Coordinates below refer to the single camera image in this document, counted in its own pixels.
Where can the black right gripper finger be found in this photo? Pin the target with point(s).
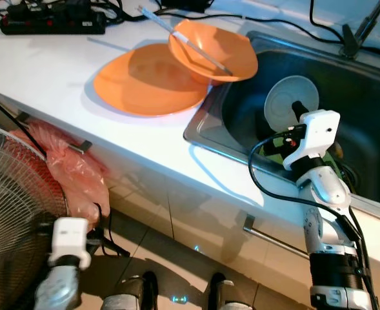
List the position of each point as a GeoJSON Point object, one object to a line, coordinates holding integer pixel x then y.
{"type": "Point", "coordinates": [300, 112]}
{"type": "Point", "coordinates": [267, 132]}

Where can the grey plastic bowl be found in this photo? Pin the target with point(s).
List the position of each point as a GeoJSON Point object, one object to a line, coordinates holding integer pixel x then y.
{"type": "Point", "coordinates": [283, 97]}

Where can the orange plastic bowl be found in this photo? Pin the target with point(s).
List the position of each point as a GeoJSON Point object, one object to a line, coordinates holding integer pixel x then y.
{"type": "Point", "coordinates": [228, 48]}

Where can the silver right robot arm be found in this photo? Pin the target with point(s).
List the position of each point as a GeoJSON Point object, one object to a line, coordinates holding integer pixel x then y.
{"type": "Point", "coordinates": [322, 187]}

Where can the white kitchen cabinet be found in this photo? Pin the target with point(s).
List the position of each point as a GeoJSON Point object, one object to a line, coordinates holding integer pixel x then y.
{"type": "Point", "coordinates": [183, 213]}

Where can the green plastic plate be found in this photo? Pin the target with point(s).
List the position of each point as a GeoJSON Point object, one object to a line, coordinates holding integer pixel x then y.
{"type": "Point", "coordinates": [262, 155]}

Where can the stainless steel sink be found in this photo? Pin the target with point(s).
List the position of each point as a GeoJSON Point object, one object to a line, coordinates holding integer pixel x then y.
{"type": "Point", "coordinates": [357, 97]}

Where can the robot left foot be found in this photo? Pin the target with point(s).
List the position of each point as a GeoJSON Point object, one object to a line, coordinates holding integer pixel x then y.
{"type": "Point", "coordinates": [126, 292]}

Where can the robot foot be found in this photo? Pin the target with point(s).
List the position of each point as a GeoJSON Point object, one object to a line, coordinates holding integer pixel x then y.
{"type": "Point", "coordinates": [126, 292]}
{"type": "Point", "coordinates": [228, 294]}

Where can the red plastic bag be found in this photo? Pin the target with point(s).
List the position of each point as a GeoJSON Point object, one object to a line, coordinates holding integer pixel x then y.
{"type": "Point", "coordinates": [80, 174]}

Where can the black and silver faucet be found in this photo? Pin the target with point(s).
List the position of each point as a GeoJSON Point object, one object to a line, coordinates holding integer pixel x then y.
{"type": "Point", "coordinates": [352, 44]}

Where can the dark metal cabinet hook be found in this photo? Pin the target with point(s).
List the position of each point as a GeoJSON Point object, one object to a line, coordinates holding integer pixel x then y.
{"type": "Point", "coordinates": [83, 146]}
{"type": "Point", "coordinates": [25, 120]}

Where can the standing fan with metal grille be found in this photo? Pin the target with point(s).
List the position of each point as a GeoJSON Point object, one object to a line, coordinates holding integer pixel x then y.
{"type": "Point", "coordinates": [9, 206]}

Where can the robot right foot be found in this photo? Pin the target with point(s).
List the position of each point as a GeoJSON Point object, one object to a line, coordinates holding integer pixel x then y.
{"type": "Point", "coordinates": [228, 294]}

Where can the black power strip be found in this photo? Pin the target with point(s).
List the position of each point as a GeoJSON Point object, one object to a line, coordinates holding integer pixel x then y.
{"type": "Point", "coordinates": [54, 24]}

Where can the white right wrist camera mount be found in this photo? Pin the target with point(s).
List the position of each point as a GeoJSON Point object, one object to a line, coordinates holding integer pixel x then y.
{"type": "Point", "coordinates": [319, 132]}

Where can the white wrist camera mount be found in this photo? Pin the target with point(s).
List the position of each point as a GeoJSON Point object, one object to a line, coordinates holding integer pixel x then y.
{"type": "Point", "coordinates": [319, 132]}
{"type": "Point", "coordinates": [68, 242]}

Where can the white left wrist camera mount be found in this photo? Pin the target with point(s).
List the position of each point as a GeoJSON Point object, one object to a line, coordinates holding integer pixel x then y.
{"type": "Point", "coordinates": [68, 242]}

